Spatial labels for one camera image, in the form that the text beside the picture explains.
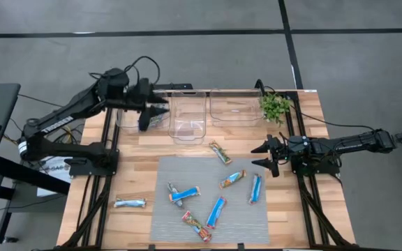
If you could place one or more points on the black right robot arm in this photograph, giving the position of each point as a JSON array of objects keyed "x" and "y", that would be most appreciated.
[{"x": 354, "y": 143}]

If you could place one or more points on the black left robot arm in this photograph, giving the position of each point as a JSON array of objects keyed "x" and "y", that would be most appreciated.
[{"x": 58, "y": 118}]

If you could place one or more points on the orange green granola bar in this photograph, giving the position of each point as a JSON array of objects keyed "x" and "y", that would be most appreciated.
[{"x": 232, "y": 179}]

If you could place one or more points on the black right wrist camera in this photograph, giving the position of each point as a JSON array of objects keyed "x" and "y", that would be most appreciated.
[{"x": 298, "y": 143}]

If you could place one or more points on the grey woven mat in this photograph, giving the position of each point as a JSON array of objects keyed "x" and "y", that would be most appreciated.
[{"x": 239, "y": 223}]

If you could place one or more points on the small black clamp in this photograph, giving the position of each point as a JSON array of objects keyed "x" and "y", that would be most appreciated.
[
  {"x": 241, "y": 247},
  {"x": 151, "y": 247}
]

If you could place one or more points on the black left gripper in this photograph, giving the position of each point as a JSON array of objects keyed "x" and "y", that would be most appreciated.
[{"x": 140, "y": 102}]

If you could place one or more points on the green tan granola bar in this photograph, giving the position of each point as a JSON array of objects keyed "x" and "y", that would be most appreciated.
[{"x": 220, "y": 152}]

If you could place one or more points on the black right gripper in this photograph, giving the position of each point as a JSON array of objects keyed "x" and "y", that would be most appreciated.
[{"x": 280, "y": 151}]

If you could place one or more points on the red green Quaker Chewy bar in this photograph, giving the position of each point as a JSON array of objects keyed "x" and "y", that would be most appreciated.
[{"x": 197, "y": 226}]

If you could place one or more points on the blue chocolate chip granola bar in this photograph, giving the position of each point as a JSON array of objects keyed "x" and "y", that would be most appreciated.
[{"x": 216, "y": 212}]

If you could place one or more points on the black power box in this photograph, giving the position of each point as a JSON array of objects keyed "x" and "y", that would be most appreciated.
[{"x": 173, "y": 86}]

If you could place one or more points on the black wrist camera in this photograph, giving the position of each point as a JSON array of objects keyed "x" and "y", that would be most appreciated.
[
  {"x": 143, "y": 87},
  {"x": 298, "y": 143}
]

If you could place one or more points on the blue white granola bar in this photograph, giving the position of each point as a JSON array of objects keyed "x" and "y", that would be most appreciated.
[{"x": 130, "y": 202}]

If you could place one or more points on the white paper sheet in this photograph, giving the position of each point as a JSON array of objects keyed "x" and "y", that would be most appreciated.
[{"x": 56, "y": 171}]

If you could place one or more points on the black aluminium frame rail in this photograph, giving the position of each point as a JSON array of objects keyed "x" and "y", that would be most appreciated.
[
  {"x": 88, "y": 223},
  {"x": 307, "y": 216},
  {"x": 102, "y": 223},
  {"x": 323, "y": 219}
]

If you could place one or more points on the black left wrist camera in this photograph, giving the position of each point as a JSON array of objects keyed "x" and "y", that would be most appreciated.
[{"x": 143, "y": 87}]

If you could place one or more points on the small green potted plant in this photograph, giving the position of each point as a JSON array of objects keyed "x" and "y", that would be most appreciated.
[{"x": 274, "y": 107}]

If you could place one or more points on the clear plastic bin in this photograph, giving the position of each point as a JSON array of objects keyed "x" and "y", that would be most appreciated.
[
  {"x": 127, "y": 120},
  {"x": 187, "y": 118},
  {"x": 236, "y": 108}
]

